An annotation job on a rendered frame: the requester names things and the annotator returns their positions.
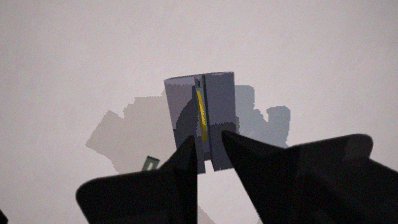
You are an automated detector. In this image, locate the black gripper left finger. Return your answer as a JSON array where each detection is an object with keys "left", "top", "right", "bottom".
[{"left": 75, "top": 135, "right": 198, "bottom": 224}]

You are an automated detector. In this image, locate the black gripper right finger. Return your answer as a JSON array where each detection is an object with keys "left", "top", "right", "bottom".
[{"left": 221, "top": 130, "right": 373, "bottom": 224}]

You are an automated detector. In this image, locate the gold coin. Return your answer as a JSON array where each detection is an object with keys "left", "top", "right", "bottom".
[{"left": 196, "top": 91, "right": 207, "bottom": 142}]

